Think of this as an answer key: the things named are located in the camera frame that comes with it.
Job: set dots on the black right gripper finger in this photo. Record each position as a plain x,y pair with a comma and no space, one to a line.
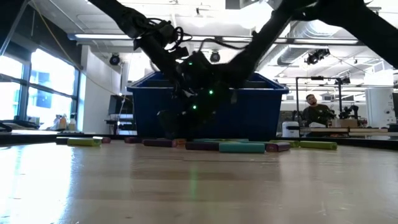
168,124

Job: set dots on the blue plastic bin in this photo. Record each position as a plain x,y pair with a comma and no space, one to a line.
258,115

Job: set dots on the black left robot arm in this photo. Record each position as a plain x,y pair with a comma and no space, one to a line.
124,15

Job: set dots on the black background robot arm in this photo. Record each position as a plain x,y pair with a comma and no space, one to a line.
349,112

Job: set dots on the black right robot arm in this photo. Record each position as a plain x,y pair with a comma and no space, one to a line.
264,40

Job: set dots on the teal wooden block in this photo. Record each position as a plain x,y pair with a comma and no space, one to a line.
239,140
242,148
208,140

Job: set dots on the black monitor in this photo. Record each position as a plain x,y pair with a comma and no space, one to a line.
119,105

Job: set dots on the white ribbed appliance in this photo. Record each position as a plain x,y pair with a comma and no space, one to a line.
290,130

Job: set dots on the person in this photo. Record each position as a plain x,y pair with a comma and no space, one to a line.
315,112

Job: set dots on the large glass window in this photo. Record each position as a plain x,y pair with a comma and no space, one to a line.
49,81

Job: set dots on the brown cardboard box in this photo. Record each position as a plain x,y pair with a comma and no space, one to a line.
345,123

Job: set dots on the black keyboard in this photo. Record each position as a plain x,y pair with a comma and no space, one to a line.
18,124

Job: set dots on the background wooden table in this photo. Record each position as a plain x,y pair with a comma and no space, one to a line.
367,130

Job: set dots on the white cabinet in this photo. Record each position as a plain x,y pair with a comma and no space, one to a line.
379,105

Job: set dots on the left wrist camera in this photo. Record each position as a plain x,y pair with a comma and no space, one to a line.
166,32

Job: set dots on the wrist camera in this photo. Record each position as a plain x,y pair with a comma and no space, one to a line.
200,68
166,32

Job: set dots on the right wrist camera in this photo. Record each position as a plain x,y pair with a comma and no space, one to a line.
200,68

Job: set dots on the black ceiling camera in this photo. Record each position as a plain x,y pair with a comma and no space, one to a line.
315,56
114,59
214,57

